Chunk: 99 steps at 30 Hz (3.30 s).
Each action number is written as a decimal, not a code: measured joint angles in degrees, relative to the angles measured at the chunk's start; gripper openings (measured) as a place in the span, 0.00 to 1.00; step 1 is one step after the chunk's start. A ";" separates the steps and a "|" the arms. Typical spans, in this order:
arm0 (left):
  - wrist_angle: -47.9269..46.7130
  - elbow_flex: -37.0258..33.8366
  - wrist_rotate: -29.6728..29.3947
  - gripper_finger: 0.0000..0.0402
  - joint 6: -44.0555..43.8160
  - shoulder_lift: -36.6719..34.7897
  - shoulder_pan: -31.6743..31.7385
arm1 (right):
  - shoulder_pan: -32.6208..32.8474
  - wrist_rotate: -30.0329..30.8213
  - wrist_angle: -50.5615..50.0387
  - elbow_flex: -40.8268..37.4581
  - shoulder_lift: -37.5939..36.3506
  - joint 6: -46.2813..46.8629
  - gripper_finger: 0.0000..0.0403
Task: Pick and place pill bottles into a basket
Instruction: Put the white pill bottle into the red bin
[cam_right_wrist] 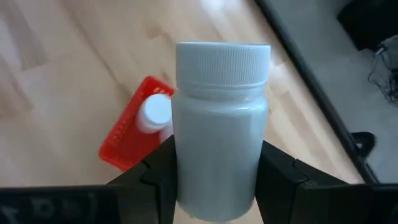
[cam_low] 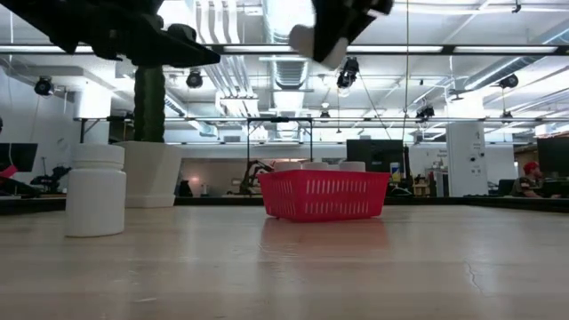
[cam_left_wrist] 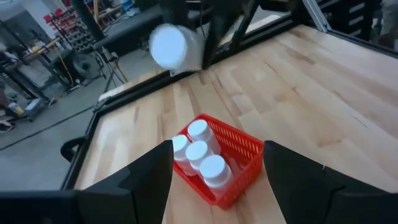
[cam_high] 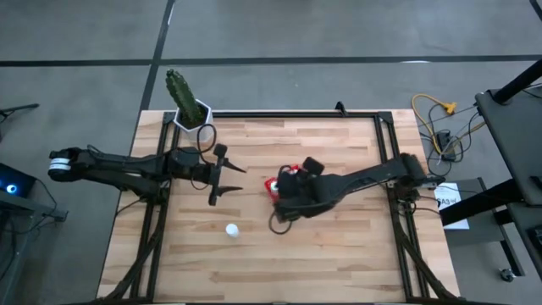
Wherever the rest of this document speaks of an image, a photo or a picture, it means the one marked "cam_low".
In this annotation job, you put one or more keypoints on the blue yellow box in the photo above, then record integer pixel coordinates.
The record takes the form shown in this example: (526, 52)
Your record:
(395, 171)

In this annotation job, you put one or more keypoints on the person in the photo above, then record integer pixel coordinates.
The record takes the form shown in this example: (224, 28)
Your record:
(526, 184)

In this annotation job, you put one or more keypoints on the black overhead crossbeam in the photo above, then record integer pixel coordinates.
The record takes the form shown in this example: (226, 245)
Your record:
(448, 49)

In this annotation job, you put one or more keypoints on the red plastic basket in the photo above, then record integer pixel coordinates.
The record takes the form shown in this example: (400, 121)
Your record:
(324, 195)

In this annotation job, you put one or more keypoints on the black background robot arm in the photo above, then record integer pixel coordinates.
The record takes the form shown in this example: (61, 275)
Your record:
(55, 175)
(249, 180)

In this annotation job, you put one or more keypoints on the white hexagonal plant pot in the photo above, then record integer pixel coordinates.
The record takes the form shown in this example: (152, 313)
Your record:
(151, 178)

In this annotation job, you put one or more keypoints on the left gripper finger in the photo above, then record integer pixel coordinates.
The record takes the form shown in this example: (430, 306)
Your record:
(178, 51)

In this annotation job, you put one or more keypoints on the black ceiling spotlight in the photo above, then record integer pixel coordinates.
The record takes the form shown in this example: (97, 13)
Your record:
(348, 75)
(43, 85)
(424, 113)
(508, 81)
(194, 79)

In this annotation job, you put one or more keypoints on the white building column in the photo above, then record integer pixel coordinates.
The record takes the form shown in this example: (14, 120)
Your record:
(464, 155)

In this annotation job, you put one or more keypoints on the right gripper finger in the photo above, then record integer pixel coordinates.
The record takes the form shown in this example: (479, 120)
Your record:
(338, 26)

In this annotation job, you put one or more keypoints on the red triangular object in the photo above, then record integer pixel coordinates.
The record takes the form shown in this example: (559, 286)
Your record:
(8, 172)

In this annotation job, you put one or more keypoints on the silver ventilation duct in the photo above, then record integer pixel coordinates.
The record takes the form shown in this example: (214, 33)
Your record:
(278, 18)

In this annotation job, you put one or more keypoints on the black computer monitor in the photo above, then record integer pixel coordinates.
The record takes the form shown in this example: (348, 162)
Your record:
(20, 155)
(373, 155)
(553, 155)

